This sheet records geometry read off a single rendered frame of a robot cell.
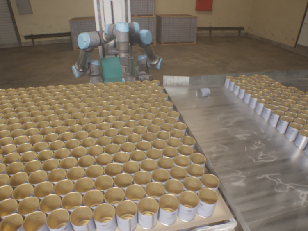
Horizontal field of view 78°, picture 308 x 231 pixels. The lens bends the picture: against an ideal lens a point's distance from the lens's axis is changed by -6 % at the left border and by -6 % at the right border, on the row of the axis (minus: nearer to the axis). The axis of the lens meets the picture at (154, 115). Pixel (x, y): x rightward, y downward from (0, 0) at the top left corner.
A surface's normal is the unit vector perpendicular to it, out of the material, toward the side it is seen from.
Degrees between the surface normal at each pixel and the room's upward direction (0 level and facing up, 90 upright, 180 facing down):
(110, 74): 90
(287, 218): 0
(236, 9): 90
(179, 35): 91
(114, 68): 90
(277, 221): 0
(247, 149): 0
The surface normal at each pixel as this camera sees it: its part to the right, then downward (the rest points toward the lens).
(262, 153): 0.00, -0.85
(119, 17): 0.33, 0.50
